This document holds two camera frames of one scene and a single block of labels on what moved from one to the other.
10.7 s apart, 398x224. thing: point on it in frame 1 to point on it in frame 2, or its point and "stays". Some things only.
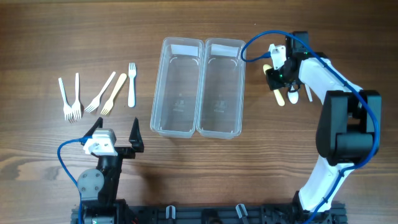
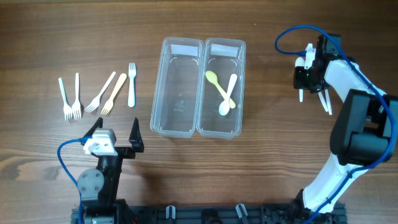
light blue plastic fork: x=131 y=94 stays
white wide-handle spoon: x=293 y=96 to x=224 y=107
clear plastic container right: x=221 y=100 stays
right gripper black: x=271 y=75 to x=298 y=83
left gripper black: x=136 y=143 stays
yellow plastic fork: x=109 y=104 stays
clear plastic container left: x=178 y=86 stays
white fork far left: x=67 y=107 stays
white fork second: x=76 y=107 stays
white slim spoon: x=308 y=93 to x=300 y=61
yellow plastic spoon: x=277 y=94 to x=211 y=77
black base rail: x=219 y=213 stays
